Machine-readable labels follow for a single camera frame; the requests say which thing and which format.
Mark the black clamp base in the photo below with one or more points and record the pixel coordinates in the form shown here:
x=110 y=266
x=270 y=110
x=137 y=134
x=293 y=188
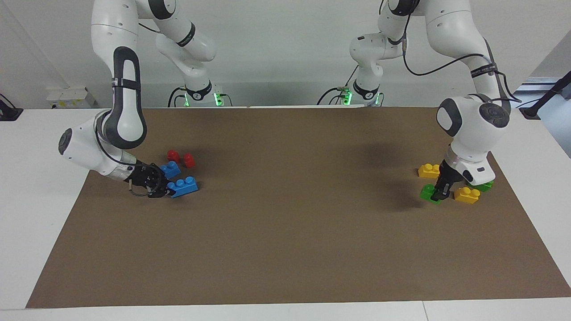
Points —
x=9 y=110

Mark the yellow two-stud toy block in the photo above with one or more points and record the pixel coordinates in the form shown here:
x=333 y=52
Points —
x=467 y=195
x=429 y=171

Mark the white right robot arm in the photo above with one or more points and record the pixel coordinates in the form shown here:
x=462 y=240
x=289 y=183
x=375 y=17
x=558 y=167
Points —
x=122 y=111

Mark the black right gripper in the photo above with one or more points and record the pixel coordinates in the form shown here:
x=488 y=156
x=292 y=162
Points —
x=143 y=179

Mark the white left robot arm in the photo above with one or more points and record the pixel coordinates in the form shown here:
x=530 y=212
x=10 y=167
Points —
x=473 y=129

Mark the black camera stand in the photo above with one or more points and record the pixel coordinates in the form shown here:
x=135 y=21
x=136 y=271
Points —
x=546 y=96

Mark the green two-stud toy block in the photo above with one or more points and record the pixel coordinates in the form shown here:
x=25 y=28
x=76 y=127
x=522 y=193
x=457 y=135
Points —
x=427 y=191
x=482 y=185

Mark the red single-stud toy block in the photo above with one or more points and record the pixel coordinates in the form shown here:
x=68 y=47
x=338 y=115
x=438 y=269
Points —
x=189 y=161
x=173 y=156

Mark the blue long toy block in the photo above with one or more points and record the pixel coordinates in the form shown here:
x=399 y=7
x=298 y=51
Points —
x=171 y=168

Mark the white wall socket box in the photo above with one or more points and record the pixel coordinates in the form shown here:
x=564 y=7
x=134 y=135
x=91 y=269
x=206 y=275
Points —
x=71 y=97

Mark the brown table mat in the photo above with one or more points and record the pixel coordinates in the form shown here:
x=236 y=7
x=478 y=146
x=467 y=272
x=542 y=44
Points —
x=294 y=223

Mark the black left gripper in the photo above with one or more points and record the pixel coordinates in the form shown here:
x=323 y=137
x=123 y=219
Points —
x=453 y=171

